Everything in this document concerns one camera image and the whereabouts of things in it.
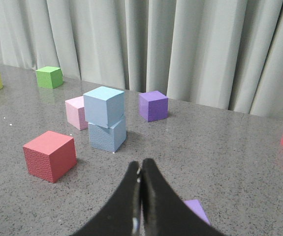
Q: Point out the purple foam cube near right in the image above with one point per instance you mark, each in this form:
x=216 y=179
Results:
x=196 y=207

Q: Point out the grey-green pleated curtain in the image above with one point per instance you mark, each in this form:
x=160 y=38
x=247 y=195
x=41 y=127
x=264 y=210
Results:
x=221 y=53

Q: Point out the pink foam cube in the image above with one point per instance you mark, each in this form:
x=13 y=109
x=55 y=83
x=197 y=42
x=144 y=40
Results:
x=75 y=112

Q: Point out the green foam cube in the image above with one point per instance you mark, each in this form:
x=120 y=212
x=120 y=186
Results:
x=49 y=77

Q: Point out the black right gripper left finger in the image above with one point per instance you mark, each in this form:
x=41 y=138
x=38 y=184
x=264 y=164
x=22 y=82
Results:
x=120 y=216

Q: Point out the red textured foam cube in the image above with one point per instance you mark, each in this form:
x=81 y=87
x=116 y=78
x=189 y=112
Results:
x=50 y=155

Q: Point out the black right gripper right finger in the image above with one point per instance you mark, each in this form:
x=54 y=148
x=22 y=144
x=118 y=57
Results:
x=164 y=213

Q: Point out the light blue foam cube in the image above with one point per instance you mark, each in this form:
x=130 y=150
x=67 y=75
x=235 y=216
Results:
x=104 y=106
x=108 y=139

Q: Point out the purple foam cube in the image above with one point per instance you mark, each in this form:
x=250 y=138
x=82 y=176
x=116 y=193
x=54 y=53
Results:
x=196 y=207
x=153 y=105

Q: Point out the purple foam cube far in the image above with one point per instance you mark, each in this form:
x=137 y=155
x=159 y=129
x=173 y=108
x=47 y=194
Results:
x=153 y=105

